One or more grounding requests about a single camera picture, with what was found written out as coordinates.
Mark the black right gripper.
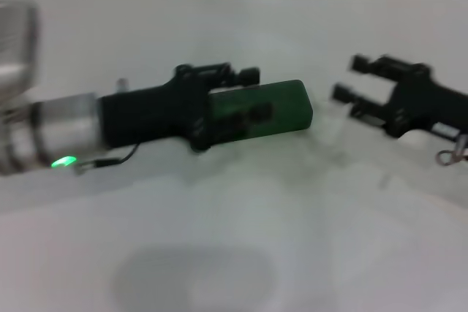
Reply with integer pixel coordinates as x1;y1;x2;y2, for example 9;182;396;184
330;53;468;140

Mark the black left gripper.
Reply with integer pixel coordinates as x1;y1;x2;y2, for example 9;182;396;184
98;62;275;152

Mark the green glasses case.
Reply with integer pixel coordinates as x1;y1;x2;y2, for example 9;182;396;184
208;79;314;145

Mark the right arm cable with plug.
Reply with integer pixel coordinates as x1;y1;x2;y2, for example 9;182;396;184
434;132;468;169

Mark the arm cable with plug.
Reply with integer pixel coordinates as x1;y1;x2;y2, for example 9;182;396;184
75;143;140;176
434;132;468;169

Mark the left arm cable with plug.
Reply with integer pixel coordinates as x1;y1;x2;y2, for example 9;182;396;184
75;143;140;176

